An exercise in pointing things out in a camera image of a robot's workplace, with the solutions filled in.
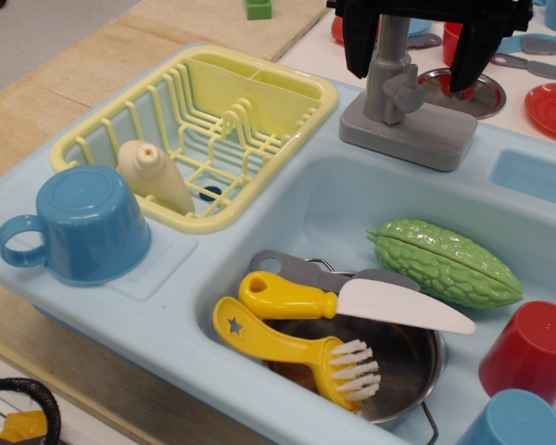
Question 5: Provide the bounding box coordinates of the grey knife on table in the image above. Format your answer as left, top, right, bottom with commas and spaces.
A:
491, 53, 556, 80

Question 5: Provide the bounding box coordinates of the blue cup with handle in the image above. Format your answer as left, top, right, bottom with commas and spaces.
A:
0, 165, 151, 285

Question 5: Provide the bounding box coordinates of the steel pot lid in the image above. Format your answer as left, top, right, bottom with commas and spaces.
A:
417, 69, 506, 120

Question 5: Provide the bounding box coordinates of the yellow dish rack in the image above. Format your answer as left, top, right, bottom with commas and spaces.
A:
49, 45, 338, 234

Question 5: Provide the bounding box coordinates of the green block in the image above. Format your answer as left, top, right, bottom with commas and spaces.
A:
245, 0, 272, 20

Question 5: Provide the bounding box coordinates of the green bitter gourd toy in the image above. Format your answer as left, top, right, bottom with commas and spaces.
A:
367, 218, 524, 309

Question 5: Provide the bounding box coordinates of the yellow cloth piece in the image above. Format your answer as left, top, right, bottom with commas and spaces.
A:
0, 411, 47, 443

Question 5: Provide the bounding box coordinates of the blue cup bottom right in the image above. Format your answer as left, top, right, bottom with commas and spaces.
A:
457, 389, 556, 445

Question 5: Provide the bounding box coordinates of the grey toy utensil in sink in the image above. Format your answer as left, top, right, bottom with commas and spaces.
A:
250, 250, 421, 294

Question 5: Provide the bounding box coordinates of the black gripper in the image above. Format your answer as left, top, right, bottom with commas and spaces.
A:
326, 0, 534, 93

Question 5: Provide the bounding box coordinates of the black cable loop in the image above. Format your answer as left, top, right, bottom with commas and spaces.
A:
0, 377, 62, 445

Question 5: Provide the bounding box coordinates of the red plate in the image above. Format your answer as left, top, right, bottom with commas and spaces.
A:
524, 83, 556, 138

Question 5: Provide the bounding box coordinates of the grey utensil behind faucet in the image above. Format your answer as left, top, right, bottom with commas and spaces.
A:
406, 33, 443, 50

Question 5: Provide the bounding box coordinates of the red cup lying down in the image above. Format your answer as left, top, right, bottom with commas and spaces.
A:
331, 16, 344, 44

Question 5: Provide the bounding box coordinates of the steel pot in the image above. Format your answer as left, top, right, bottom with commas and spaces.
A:
268, 316, 445, 444

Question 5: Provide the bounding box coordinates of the yellow handled white knife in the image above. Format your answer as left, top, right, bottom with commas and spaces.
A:
238, 271, 476, 336

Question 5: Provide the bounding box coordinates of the red cup upright on table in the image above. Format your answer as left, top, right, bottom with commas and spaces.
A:
442, 22, 463, 67

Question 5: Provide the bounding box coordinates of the grey toy faucet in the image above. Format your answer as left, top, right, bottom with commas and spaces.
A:
339, 15, 477, 172

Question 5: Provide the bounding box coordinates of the light blue toy sink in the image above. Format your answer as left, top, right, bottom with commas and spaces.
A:
0, 44, 556, 445

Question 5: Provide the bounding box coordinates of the yellow scrub brush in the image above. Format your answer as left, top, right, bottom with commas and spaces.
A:
212, 297, 382, 413

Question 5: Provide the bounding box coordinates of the blue toy spatula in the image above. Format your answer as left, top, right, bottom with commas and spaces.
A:
497, 33, 556, 55

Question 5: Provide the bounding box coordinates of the grey toy spatula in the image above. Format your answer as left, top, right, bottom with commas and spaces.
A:
522, 35, 556, 55

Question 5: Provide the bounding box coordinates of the red cup in sink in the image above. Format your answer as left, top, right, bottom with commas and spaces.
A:
478, 301, 556, 405

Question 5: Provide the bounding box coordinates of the cream squeeze bottle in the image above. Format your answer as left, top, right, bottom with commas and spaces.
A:
117, 140, 195, 215

